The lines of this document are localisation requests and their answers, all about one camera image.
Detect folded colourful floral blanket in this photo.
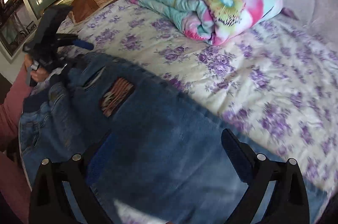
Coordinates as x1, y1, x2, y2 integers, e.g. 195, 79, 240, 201
130, 0, 283, 46

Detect pink clothed person's leg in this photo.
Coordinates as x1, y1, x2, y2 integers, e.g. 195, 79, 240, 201
1, 66, 31, 223

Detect purple floral bed sheet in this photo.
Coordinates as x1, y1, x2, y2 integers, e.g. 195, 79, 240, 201
31, 0, 338, 224

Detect person's left hand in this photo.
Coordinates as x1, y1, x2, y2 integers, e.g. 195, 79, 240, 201
24, 54, 49, 83

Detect blue denim jeans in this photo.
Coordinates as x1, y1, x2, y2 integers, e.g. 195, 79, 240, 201
18, 51, 330, 224

